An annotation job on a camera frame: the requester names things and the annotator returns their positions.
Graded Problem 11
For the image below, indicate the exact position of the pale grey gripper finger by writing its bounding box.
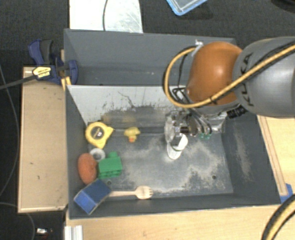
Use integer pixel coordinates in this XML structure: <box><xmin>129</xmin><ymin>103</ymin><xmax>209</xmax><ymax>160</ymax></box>
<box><xmin>165</xmin><ymin>131</ymin><xmax>183</xmax><ymax>161</ymax></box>
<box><xmin>175</xmin><ymin>134</ymin><xmax>189</xmax><ymax>152</ymax></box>

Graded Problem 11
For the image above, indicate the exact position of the grey metal bin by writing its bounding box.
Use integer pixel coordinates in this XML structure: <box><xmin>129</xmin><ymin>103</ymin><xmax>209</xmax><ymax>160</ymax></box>
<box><xmin>63</xmin><ymin>28</ymin><xmax>282</xmax><ymax>220</ymax></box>

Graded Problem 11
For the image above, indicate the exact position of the yellow rubber duck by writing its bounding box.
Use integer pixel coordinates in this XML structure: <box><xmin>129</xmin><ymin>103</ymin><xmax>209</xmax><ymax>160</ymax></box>
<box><xmin>123</xmin><ymin>126</ymin><xmax>142</xmax><ymax>144</ymax></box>

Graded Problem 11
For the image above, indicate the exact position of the wooden fork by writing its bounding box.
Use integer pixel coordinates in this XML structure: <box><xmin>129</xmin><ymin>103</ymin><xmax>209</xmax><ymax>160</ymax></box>
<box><xmin>106</xmin><ymin>185</ymin><xmax>154</xmax><ymax>201</ymax></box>

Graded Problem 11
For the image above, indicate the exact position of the green toy brick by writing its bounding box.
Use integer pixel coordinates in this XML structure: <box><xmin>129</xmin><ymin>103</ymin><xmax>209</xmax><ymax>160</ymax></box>
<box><xmin>97</xmin><ymin>151</ymin><xmax>124</xmax><ymax>181</ymax></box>

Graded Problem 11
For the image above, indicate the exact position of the yellow tape measure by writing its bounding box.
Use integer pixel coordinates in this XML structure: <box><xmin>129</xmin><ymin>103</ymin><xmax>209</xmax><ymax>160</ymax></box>
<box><xmin>84</xmin><ymin>121</ymin><xmax>115</xmax><ymax>150</ymax></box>

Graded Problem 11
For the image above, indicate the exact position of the orange round sponge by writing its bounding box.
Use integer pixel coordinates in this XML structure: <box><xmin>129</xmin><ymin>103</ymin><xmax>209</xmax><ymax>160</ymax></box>
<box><xmin>77</xmin><ymin>152</ymin><xmax>99</xmax><ymax>185</ymax></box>

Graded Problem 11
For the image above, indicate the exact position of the blue box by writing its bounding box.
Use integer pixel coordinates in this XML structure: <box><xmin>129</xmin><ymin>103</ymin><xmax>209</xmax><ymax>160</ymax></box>
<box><xmin>73</xmin><ymin>178</ymin><xmax>112</xmax><ymax>216</ymax></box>

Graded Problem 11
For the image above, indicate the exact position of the pale wood board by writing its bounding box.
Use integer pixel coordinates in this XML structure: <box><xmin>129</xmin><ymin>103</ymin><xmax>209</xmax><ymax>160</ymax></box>
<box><xmin>17</xmin><ymin>66</ymin><xmax>69</xmax><ymax>214</ymax></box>

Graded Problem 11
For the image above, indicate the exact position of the black cylinder on white bracket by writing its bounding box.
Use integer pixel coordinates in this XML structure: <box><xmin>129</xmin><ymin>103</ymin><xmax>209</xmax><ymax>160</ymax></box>
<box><xmin>210</xmin><ymin>105</ymin><xmax>248</xmax><ymax>134</ymax></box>

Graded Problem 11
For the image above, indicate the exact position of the white ring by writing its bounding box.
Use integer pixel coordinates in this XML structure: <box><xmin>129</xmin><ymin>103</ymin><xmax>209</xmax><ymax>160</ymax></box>
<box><xmin>89</xmin><ymin>147</ymin><xmax>107</xmax><ymax>163</ymax></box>

